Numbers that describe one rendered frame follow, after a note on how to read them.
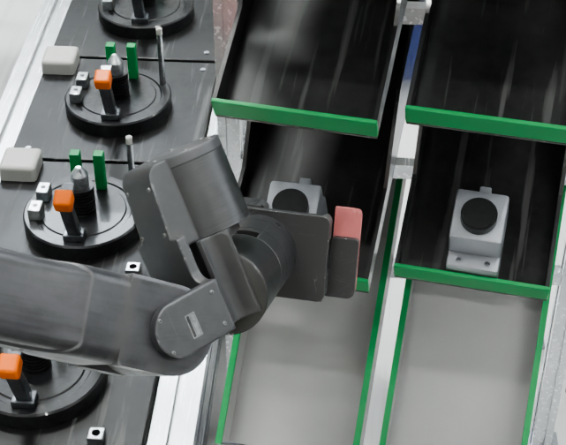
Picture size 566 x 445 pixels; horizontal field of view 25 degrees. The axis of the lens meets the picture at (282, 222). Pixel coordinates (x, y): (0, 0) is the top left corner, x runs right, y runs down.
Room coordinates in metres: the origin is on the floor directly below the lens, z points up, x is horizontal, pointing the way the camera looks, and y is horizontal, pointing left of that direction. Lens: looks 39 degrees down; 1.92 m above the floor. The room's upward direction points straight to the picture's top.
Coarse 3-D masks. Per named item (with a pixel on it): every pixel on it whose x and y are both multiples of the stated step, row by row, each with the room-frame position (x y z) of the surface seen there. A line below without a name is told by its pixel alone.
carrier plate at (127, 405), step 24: (120, 384) 0.92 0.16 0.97; (144, 384) 0.92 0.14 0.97; (96, 408) 0.88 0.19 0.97; (120, 408) 0.88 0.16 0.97; (144, 408) 0.88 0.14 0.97; (0, 432) 0.85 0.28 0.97; (24, 432) 0.85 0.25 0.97; (48, 432) 0.85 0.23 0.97; (72, 432) 0.85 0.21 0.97; (120, 432) 0.85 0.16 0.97; (144, 432) 0.85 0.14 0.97
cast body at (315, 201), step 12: (300, 180) 0.90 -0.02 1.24; (276, 192) 0.85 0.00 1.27; (288, 192) 0.84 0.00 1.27; (300, 192) 0.84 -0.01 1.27; (312, 192) 0.85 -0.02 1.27; (276, 204) 0.83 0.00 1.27; (288, 204) 0.83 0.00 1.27; (300, 204) 0.83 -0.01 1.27; (312, 204) 0.84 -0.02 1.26; (324, 204) 0.87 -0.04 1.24
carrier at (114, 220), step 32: (32, 160) 1.28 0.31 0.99; (96, 160) 1.22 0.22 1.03; (128, 160) 1.20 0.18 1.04; (0, 192) 1.24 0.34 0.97; (32, 192) 1.24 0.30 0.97; (96, 192) 1.21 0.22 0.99; (0, 224) 1.18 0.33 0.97; (32, 224) 1.15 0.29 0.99; (96, 224) 1.15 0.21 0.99; (128, 224) 1.15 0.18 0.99; (64, 256) 1.11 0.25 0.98; (96, 256) 1.11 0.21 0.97; (128, 256) 1.12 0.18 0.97
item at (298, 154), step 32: (416, 0) 1.01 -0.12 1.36; (416, 32) 1.00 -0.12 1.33; (256, 128) 0.95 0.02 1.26; (288, 128) 0.97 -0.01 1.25; (384, 128) 0.96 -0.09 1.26; (256, 160) 0.94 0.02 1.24; (288, 160) 0.94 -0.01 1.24; (320, 160) 0.93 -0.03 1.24; (352, 160) 0.93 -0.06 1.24; (384, 160) 0.93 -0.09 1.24; (256, 192) 0.91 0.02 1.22; (352, 192) 0.90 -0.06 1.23; (384, 192) 0.88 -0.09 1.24
